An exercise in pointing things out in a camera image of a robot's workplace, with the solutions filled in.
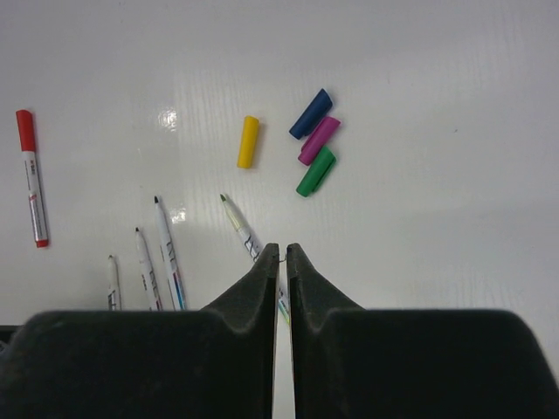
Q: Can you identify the yellow pen cap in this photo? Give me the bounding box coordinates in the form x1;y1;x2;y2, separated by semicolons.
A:
237;115;259;168

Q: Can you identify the magenta pen cap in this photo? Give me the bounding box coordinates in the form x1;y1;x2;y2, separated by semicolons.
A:
298;116;342;166

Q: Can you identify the yellow-end white pen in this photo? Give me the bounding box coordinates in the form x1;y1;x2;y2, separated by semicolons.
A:
107;255;121;311

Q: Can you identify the magenta-end white pen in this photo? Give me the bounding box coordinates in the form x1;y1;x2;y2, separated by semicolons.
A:
135;227;163;311

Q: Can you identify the green pen cap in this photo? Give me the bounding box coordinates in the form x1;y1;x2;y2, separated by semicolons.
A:
296;147;337;197

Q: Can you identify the red-end white pen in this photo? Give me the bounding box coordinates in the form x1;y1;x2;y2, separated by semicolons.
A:
23;151;49;248

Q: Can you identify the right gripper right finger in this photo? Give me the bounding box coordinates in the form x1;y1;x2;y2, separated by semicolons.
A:
286;244;558;418

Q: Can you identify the red pen cap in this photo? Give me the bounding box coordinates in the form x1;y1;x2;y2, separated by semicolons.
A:
16;109;37;152

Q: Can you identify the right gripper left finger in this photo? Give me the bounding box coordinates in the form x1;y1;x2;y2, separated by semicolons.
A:
1;244;280;418

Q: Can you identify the blue pen cap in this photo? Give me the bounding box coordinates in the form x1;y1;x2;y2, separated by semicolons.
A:
289;89;333;140

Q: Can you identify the blue-end white pen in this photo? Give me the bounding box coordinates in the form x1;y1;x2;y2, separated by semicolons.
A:
154;196;187;311

